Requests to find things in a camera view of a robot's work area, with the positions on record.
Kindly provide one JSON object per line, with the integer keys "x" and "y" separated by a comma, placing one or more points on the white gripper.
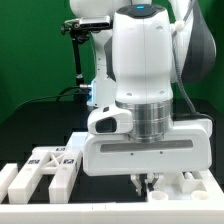
{"x": 185, "y": 147}

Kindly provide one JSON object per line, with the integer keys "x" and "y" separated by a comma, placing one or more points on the white chair seat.
{"x": 197, "y": 185}

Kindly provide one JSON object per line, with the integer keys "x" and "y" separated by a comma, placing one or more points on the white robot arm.
{"x": 135, "y": 134}

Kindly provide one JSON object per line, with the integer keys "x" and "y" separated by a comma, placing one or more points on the white U-shaped fence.
{"x": 154, "y": 212}

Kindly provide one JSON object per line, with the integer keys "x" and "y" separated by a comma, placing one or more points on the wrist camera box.
{"x": 109, "y": 120}

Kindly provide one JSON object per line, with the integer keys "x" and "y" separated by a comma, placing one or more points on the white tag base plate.
{"x": 77, "y": 141}

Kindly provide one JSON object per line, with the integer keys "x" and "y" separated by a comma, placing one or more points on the rear camera on stand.
{"x": 79, "y": 30}

